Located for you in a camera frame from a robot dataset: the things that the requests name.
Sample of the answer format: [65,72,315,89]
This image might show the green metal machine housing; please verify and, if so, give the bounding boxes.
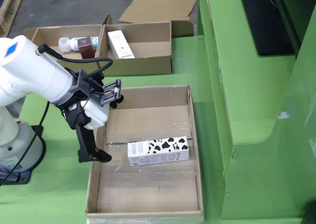
[197,0,316,220]

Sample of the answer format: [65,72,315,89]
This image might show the large shallow cardboard tray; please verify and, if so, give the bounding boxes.
[84,84,205,224]

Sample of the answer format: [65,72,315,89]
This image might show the plain open cardboard box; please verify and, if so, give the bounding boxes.
[23,24,103,71]

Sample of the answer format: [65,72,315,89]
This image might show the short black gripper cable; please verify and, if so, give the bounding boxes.
[36,43,114,86]

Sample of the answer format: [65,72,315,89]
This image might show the cardboard box with back flap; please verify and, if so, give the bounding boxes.
[95,14,195,77]

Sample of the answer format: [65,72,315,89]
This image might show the cow print hand cream box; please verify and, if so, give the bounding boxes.
[127,136,190,167]

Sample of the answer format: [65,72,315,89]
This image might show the slim white serum box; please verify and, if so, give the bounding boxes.
[107,30,136,60]

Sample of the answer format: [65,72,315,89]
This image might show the flat cardboard sheet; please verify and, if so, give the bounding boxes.
[118,0,199,24]

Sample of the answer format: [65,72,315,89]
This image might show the wooden pallet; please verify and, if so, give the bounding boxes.
[0,0,24,37]

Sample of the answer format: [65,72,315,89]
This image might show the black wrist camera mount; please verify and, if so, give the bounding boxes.
[71,69,123,108]

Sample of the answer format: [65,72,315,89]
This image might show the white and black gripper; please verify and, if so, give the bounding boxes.
[61,93,124,163]

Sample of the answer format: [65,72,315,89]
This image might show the white plastic bottle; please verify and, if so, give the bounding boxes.
[58,36,99,53]

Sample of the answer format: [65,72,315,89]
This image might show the small maroon box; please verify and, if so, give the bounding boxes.
[77,37,96,60]

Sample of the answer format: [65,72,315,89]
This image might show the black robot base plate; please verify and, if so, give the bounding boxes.
[0,125,47,185]

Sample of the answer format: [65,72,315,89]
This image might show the grey cover sheet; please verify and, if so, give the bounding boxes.
[4,95,27,120]

